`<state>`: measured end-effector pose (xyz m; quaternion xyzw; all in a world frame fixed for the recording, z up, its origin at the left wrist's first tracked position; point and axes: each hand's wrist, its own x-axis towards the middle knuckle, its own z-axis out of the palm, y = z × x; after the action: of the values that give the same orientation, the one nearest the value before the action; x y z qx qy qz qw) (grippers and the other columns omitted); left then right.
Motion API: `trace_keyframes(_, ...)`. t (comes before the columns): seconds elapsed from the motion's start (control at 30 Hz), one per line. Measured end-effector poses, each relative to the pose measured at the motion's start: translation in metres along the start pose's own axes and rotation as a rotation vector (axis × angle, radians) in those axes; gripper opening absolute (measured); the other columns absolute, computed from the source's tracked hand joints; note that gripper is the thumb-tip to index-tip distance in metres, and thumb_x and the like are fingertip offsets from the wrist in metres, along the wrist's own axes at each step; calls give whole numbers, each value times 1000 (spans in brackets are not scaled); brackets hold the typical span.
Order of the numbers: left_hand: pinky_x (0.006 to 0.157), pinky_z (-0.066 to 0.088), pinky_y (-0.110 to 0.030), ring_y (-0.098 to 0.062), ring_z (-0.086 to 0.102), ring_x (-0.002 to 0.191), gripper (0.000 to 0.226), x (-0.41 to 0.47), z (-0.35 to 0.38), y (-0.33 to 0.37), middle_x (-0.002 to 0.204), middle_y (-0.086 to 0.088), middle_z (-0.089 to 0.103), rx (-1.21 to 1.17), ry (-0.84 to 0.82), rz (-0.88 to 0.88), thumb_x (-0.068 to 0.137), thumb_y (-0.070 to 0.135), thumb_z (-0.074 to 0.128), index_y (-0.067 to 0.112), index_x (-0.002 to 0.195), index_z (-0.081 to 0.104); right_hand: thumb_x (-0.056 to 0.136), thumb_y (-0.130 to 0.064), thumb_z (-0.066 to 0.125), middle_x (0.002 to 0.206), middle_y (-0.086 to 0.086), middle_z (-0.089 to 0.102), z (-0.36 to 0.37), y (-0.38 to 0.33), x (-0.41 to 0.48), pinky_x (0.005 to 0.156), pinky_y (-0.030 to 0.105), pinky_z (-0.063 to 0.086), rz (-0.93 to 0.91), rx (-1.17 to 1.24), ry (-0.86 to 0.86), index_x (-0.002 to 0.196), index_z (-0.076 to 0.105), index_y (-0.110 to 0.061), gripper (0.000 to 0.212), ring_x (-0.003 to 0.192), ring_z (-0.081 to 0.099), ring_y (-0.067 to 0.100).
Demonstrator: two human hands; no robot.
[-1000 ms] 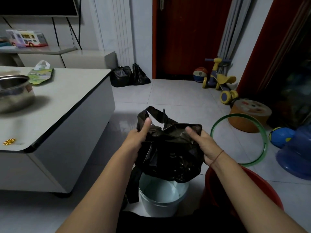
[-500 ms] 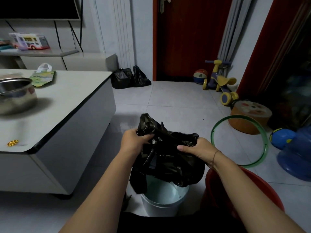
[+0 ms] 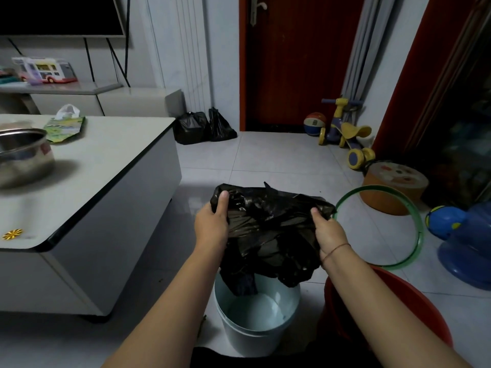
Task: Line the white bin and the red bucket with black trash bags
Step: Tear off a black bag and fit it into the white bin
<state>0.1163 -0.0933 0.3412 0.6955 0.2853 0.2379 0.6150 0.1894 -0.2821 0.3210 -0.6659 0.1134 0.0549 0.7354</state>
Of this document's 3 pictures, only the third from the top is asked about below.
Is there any person's left hand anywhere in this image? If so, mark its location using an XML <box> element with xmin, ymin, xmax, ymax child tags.
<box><xmin>194</xmin><ymin>191</ymin><xmax>231</xmax><ymax>260</ymax></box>

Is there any person's right hand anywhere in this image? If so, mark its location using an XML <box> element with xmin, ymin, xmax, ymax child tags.
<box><xmin>310</xmin><ymin>207</ymin><xmax>350</xmax><ymax>263</ymax></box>

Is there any black plastic trash bag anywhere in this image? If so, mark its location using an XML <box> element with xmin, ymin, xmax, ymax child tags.
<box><xmin>211</xmin><ymin>182</ymin><xmax>337</xmax><ymax>296</ymax></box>

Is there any person's right forearm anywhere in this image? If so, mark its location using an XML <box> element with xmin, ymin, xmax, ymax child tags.
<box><xmin>321</xmin><ymin>244</ymin><xmax>473</xmax><ymax>368</ymax></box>

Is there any person's left forearm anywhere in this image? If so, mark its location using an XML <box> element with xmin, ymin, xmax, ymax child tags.
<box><xmin>101</xmin><ymin>240</ymin><xmax>225</xmax><ymax>368</ymax></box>

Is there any tied black plastic bag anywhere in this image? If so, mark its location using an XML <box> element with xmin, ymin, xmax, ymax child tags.
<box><xmin>207</xmin><ymin>107</ymin><xmax>238</xmax><ymax>142</ymax></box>

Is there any full black garbage bag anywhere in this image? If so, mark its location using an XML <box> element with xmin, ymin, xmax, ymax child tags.
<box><xmin>173</xmin><ymin>111</ymin><xmax>211</xmax><ymax>145</ymax></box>

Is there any orange round stool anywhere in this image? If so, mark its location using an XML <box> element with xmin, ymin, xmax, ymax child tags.
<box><xmin>361</xmin><ymin>161</ymin><xmax>429</xmax><ymax>216</ymax></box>

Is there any yellow purple kids scooter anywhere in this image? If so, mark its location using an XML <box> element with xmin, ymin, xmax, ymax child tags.
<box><xmin>318</xmin><ymin>97</ymin><xmax>376</xmax><ymax>168</ymax></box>

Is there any basketball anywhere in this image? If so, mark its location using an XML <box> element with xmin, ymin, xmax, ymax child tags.
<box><xmin>303</xmin><ymin>112</ymin><xmax>327</xmax><ymax>137</ymax></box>

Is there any green plastic hoop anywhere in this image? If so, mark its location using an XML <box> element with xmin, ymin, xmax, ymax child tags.
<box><xmin>331</xmin><ymin>185</ymin><xmax>426</xmax><ymax>270</ymax></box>

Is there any white trash bin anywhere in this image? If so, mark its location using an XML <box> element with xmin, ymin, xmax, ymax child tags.
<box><xmin>214</xmin><ymin>269</ymin><xmax>301</xmax><ymax>358</ymax></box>

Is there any red plastic basin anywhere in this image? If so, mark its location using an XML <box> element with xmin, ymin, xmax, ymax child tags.
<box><xmin>315</xmin><ymin>264</ymin><xmax>454</xmax><ymax>357</ymax></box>

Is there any white coffee table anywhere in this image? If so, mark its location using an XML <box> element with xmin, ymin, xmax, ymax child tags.
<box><xmin>0</xmin><ymin>114</ymin><xmax>183</xmax><ymax>324</ymax></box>

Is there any blue plastic toy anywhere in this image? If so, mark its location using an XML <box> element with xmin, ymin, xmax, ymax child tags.
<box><xmin>425</xmin><ymin>200</ymin><xmax>491</xmax><ymax>291</ymax></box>

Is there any red wooden door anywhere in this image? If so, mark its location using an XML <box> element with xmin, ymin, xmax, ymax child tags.
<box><xmin>239</xmin><ymin>0</ymin><xmax>365</xmax><ymax>133</ymax></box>

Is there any white TV cabinet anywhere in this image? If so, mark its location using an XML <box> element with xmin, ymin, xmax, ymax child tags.
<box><xmin>0</xmin><ymin>81</ymin><xmax>187</xmax><ymax>118</ymax></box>

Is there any grey folded rack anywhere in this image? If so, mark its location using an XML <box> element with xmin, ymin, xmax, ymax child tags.
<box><xmin>340</xmin><ymin>0</ymin><xmax>399</xmax><ymax>123</ymax></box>

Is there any dark glass cabinet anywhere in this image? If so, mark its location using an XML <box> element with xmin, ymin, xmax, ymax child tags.
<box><xmin>405</xmin><ymin>0</ymin><xmax>491</xmax><ymax>211</ymax></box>

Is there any green tissue pack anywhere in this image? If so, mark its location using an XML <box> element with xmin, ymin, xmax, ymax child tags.
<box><xmin>43</xmin><ymin>104</ymin><xmax>86</xmax><ymax>143</ymax></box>

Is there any stainless steel pot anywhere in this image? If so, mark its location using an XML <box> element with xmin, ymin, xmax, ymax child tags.
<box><xmin>0</xmin><ymin>128</ymin><xmax>57</xmax><ymax>189</ymax></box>

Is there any toy bus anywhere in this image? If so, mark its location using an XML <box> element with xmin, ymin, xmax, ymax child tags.
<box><xmin>12</xmin><ymin>56</ymin><xmax>78</xmax><ymax>85</ymax></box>

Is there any television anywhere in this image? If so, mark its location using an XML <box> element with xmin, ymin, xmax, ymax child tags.
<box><xmin>0</xmin><ymin>0</ymin><xmax>127</xmax><ymax>37</ymax></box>

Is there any thin wrist bracelet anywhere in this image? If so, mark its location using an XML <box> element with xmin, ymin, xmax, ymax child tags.
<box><xmin>321</xmin><ymin>243</ymin><xmax>352</xmax><ymax>265</ymax></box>

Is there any silver door handle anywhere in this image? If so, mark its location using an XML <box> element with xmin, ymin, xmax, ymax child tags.
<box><xmin>250</xmin><ymin>0</ymin><xmax>268</xmax><ymax>26</ymax></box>

